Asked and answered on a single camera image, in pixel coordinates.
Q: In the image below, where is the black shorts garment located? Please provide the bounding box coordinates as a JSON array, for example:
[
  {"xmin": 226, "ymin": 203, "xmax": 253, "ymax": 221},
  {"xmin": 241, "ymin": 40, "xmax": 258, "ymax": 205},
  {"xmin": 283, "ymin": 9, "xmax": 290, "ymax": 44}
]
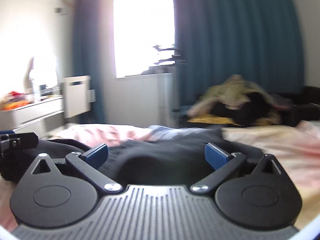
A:
[{"xmin": 0, "ymin": 128, "xmax": 265, "ymax": 187}]

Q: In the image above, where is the pile of clothes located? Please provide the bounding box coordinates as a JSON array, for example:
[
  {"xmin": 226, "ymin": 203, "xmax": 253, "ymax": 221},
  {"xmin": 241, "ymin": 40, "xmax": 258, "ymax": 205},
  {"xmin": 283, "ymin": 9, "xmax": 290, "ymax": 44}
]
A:
[{"xmin": 187, "ymin": 75, "xmax": 292, "ymax": 126}]

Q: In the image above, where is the metal clothes drying rack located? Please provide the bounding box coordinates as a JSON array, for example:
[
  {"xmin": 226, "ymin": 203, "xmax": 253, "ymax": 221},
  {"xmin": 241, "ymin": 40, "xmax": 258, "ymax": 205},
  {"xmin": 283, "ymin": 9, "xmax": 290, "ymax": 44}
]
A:
[{"xmin": 153, "ymin": 45, "xmax": 186, "ymax": 66}]

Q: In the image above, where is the colourful clutter on desk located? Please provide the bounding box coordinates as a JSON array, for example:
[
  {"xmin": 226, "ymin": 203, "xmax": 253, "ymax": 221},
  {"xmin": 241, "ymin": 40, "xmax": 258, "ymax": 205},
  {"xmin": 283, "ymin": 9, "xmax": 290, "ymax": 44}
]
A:
[{"xmin": 1, "ymin": 91, "xmax": 29, "ymax": 111}]

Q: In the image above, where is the white desk with drawers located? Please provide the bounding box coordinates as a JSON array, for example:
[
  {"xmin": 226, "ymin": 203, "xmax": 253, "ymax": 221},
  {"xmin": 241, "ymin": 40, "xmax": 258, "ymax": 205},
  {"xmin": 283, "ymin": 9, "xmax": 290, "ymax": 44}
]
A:
[{"xmin": 0, "ymin": 96, "xmax": 65, "ymax": 138}]

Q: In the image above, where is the pastel pink blue bed sheet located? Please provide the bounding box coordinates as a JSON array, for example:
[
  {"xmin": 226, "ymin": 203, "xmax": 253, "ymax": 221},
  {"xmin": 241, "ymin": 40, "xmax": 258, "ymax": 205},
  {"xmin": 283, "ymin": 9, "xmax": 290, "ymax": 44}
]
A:
[{"xmin": 1, "ymin": 122, "xmax": 319, "ymax": 231}]

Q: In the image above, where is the teal curtain right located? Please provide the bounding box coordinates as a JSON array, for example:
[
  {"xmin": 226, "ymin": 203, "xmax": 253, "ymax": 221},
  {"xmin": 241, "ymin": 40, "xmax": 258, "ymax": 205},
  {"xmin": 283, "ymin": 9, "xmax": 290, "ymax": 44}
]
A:
[{"xmin": 173, "ymin": 0, "xmax": 304, "ymax": 106}]

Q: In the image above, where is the teal curtain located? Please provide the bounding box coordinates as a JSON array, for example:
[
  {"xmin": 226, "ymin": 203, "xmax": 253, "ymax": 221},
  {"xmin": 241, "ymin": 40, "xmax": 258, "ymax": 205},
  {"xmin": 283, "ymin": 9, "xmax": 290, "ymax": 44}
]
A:
[
  {"xmin": 72, "ymin": 0, "xmax": 110, "ymax": 124},
  {"xmin": 173, "ymin": 0, "xmax": 304, "ymax": 106}
]

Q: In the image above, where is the teal curtain left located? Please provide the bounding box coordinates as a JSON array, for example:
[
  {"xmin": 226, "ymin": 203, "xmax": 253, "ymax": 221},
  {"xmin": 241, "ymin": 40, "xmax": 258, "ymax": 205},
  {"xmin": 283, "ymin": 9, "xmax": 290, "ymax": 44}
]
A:
[{"xmin": 72, "ymin": 0, "xmax": 110, "ymax": 124}]

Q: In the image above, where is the white wall heater panel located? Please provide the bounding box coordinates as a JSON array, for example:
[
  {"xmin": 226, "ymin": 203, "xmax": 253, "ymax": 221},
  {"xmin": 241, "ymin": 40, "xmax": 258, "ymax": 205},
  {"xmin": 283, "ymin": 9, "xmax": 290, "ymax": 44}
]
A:
[{"xmin": 62, "ymin": 75, "xmax": 91, "ymax": 119}]

